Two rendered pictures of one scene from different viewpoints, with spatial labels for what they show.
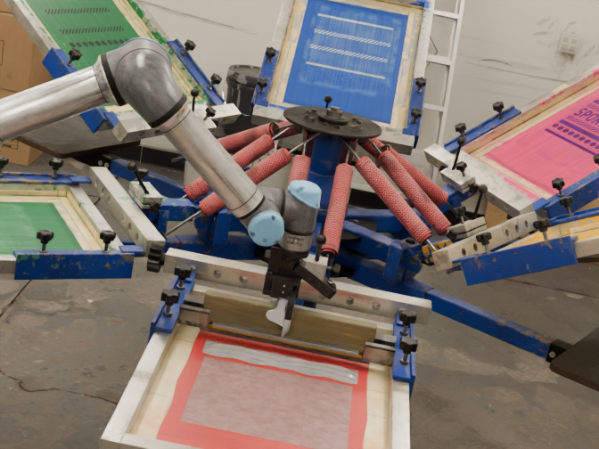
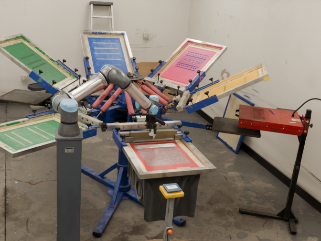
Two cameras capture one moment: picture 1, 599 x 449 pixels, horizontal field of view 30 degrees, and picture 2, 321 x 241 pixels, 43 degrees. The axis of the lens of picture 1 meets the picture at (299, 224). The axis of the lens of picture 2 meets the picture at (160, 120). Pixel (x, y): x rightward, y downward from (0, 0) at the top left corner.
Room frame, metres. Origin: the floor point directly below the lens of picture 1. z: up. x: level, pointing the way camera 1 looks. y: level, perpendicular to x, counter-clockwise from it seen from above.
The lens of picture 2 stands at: (-0.59, 1.14, 2.30)
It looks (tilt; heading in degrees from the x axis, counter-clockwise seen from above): 20 degrees down; 338
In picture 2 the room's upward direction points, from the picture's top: 5 degrees clockwise
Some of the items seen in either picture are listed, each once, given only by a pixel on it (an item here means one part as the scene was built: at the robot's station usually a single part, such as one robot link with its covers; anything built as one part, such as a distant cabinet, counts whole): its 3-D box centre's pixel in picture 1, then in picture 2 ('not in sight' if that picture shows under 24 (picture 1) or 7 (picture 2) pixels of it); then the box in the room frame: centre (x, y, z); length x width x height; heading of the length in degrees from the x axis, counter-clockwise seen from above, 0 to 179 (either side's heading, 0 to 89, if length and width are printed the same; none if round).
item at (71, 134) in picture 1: (147, 176); (64, 105); (3.58, 0.53, 0.91); 1.34 x 0.40 x 0.08; 59
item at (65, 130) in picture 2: not in sight; (69, 126); (2.10, 0.72, 1.25); 0.15 x 0.15 x 0.10
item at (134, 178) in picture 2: not in sight; (139, 176); (2.13, 0.17, 0.79); 0.46 x 0.09 x 0.33; 179
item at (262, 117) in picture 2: not in sight; (270, 119); (2.50, -1.25, 1.06); 0.61 x 0.46 x 0.12; 59
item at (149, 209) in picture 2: not in sight; (171, 195); (1.89, -0.01, 0.74); 0.45 x 0.03 x 0.43; 89
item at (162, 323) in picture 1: (172, 311); (119, 140); (2.43, 0.26, 0.98); 0.30 x 0.05 x 0.07; 179
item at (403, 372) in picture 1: (401, 358); (182, 136); (2.41, -0.30, 0.98); 0.30 x 0.05 x 0.07; 179
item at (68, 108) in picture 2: not in sight; (68, 110); (2.11, 0.72, 1.37); 0.13 x 0.12 x 0.14; 12
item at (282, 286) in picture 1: (286, 271); (151, 121); (2.39, 0.01, 1.15); 0.09 x 0.08 x 0.12; 89
